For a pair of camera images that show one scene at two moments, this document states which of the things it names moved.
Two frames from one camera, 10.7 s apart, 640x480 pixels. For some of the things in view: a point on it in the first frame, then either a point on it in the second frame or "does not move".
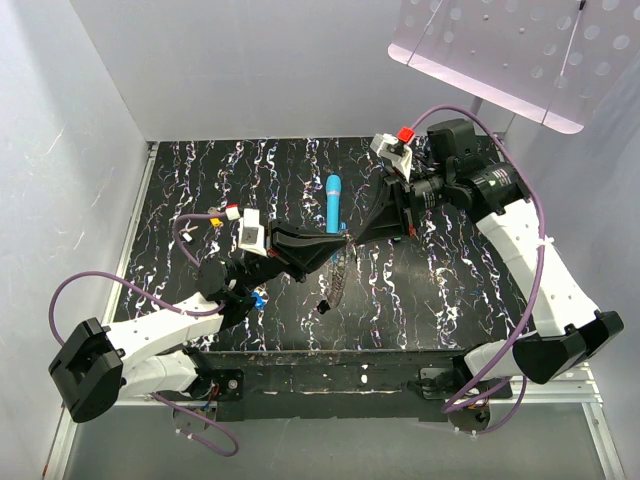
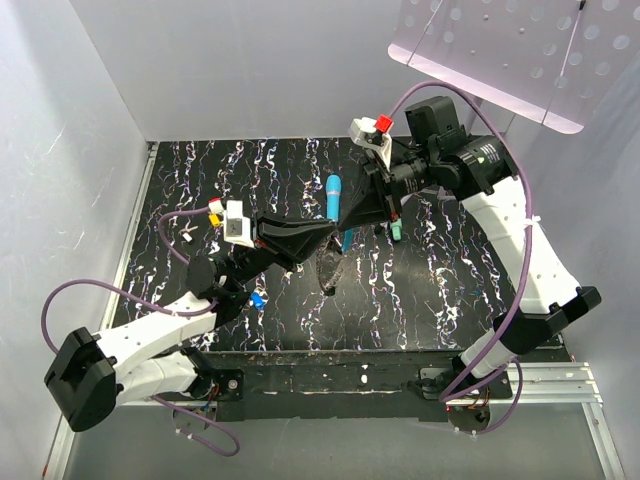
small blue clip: x=259 y=302 does not move
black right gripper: x=387 y=219 -> x=368 y=206
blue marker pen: x=333 y=193 does not move
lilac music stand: x=553 y=62 does not move
